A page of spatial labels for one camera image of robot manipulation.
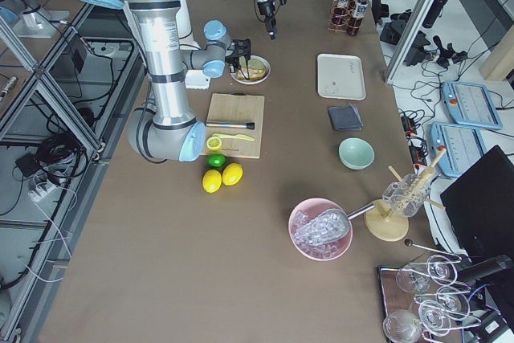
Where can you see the yellow plastic knife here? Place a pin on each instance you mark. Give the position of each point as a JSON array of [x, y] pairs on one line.
[[239, 136]]

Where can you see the white round plate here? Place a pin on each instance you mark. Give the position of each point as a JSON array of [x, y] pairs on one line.
[[246, 82]]

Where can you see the whole lemon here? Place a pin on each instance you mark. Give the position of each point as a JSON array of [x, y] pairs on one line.
[[232, 174], [211, 181]]

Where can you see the glass mug on stand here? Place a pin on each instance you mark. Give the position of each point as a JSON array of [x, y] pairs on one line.
[[407, 196]]

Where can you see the whole lemon lower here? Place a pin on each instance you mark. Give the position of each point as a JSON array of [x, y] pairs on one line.
[[211, 181]]

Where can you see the glassware tray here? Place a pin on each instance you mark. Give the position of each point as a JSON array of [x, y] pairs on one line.
[[423, 301]]

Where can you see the tea bottle front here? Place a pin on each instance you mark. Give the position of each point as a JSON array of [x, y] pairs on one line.
[[358, 15]]

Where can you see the bamboo cutting board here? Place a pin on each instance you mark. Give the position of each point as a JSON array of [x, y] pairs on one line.
[[237, 109]]

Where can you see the half lemon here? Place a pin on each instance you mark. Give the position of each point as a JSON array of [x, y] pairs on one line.
[[214, 144]]

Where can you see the tea bottle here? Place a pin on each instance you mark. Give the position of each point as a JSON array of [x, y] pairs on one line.
[[340, 12], [358, 15]]

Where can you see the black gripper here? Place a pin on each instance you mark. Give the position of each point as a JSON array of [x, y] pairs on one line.
[[243, 63], [265, 9]]

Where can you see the black monitor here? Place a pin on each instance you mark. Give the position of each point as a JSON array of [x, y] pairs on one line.
[[479, 205]]

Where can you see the green lime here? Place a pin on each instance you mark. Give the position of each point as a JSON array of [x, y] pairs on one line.
[[216, 160]]

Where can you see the blue teach pendant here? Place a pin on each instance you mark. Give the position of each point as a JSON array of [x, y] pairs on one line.
[[464, 145], [470, 104]]

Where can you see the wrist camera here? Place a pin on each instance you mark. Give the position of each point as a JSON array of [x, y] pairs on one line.
[[242, 48]]

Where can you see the copper wire bottle rack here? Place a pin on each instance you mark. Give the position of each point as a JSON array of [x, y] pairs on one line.
[[347, 26]]

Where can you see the blue teach pendant near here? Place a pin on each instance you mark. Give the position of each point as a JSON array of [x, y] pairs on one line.
[[464, 145]]

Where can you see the grey folded cloth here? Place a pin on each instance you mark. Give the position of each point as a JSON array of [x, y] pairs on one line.
[[345, 118]]

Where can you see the blue teach pendant far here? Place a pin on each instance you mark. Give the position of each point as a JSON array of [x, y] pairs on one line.
[[470, 104]]

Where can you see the whole lemon upper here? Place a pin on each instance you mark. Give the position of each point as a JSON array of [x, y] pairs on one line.
[[232, 174]]

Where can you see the tea bottle right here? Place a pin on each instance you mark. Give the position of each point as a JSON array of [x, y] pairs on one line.
[[340, 12]]

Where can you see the steel ice scoop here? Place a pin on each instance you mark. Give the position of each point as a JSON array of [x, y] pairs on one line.
[[331, 225]]

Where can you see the pink ice bowl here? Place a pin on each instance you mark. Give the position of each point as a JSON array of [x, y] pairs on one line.
[[302, 214]]

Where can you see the cream rabbit tray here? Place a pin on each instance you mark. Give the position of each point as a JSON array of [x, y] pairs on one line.
[[340, 77]]

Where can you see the wooden cup stand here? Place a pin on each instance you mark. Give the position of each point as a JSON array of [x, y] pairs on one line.
[[389, 226]]

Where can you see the mint green bowl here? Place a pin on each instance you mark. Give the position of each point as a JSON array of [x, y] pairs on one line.
[[356, 153]]

